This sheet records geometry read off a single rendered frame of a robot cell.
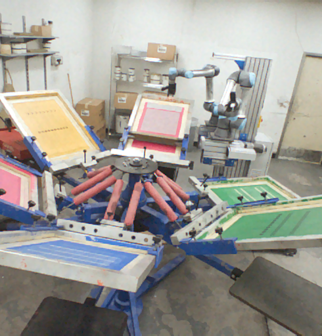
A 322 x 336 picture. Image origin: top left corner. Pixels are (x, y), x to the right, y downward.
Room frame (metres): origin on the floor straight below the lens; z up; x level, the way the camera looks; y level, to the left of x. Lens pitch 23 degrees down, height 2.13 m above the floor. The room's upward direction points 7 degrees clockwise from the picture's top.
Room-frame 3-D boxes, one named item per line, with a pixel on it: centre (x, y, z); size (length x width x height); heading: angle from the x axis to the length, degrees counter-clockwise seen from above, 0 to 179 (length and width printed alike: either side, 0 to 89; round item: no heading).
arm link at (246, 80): (2.98, -0.70, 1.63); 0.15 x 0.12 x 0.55; 67
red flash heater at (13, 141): (2.77, 1.31, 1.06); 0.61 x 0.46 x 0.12; 54
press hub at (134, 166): (1.93, 0.17, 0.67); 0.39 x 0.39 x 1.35
